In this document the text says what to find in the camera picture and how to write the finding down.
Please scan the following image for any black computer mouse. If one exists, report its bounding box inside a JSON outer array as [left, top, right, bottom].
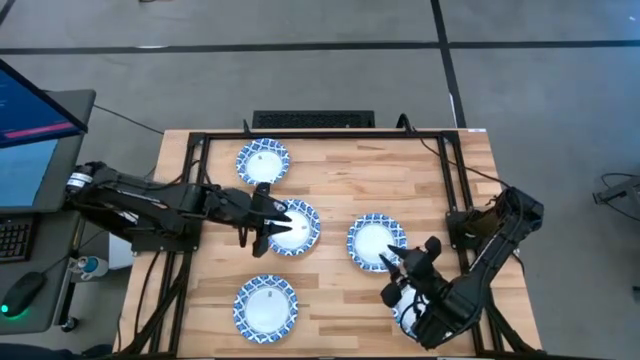
[[1, 271, 48, 319]]

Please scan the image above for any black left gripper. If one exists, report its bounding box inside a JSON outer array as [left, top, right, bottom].
[[205, 182, 293, 259]]

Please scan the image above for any black computer keyboard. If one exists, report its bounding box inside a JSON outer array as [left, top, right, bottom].
[[0, 214, 35, 264]]

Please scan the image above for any white box under table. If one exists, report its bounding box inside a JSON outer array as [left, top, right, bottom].
[[108, 233, 135, 271]]

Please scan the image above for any black aluminium table frame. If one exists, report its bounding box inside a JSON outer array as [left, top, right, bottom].
[[114, 130, 546, 360]]

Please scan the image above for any thin black floor cable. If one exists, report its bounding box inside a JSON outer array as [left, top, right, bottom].
[[92, 103, 166, 136]]

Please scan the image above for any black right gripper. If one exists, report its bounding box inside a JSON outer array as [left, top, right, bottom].
[[378, 235, 450, 309]]

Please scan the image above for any grey computer desk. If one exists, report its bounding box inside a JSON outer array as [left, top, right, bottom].
[[0, 209, 84, 336]]

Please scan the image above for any dark tilted computer monitor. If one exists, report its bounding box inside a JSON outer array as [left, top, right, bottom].
[[0, 58, 90, 150]]

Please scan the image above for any white bottle blue cap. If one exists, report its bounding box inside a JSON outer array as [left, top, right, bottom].
[[69, 254, 109, 280]]

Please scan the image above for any black floor vent grille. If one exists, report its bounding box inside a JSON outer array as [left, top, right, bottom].
[[252, 110, 376, 130]]

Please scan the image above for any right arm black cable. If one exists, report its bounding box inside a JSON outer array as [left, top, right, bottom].
[[397, 113, 511, 190]]

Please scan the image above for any grey framed computer monitor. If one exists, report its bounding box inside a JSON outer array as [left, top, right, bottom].
[[0, 89, 97, 215]]

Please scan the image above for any blue white patterned paper bowl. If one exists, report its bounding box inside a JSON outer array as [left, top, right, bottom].
[[346, 213, 408, 274], [392, 284, 431, 341], [267, 198, 322, 258], [232, 274, 300, 345], [235, 138, 291, 187]]

